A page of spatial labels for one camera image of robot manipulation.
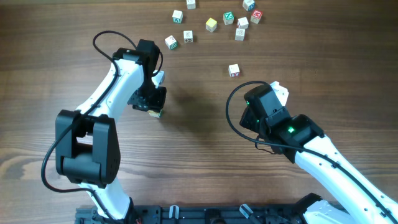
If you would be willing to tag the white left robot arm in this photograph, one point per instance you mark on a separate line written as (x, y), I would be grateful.
(88, 152)

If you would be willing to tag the red Y wooden block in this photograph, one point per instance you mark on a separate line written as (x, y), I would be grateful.
(234, 70)

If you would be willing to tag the blue letter flower block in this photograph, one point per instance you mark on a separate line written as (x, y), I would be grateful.
(240, 34)

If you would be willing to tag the blue P wooden block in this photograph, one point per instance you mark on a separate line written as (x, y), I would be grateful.
(191, 4)

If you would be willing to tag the red letter plain block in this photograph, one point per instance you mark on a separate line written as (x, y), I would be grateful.
(243, 23)

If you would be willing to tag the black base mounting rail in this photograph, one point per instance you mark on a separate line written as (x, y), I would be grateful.
(279, 213)

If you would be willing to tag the green N wooden block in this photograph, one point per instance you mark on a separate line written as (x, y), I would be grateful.
(228, 18)

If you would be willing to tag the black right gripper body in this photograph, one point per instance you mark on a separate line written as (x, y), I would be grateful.
(246, 117)

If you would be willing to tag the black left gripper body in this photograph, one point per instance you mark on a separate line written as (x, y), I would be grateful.
(148, 102)

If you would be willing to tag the yellow top wooden block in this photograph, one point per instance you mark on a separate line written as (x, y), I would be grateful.
(211, 25)

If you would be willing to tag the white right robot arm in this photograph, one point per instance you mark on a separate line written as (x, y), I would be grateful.
(304, 143)

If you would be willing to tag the green J soccer block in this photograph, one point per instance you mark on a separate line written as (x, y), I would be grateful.
(188, 36)

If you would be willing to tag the green Z wooden block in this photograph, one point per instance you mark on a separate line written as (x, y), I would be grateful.
(171, 42)

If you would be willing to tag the green V wooden block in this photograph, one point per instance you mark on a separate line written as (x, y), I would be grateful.
(177, 16)

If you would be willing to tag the red W wooden block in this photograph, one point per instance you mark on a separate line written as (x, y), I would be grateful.
(256, 16)

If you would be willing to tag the red nine baseball block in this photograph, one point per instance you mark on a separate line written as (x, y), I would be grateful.
(156, 114)

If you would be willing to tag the blue letter block far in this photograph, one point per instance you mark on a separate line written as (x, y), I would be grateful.
(248, 5)

